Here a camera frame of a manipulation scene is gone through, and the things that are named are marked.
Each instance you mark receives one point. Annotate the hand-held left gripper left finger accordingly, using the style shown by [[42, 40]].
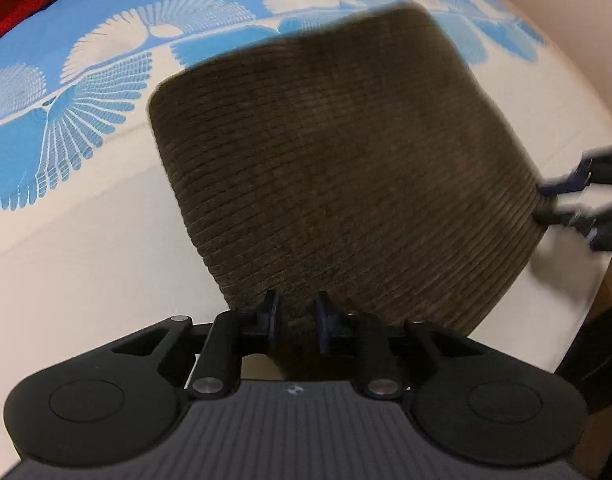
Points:
[[272, 320]]

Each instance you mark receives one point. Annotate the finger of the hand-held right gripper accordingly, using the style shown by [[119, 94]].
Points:
[[568, 182], [586, 225]]

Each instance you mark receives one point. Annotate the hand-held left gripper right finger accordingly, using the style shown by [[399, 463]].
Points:
[[323, 322]]

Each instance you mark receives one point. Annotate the blue and white printed bedsheet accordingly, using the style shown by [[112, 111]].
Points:
[[60, 270]]

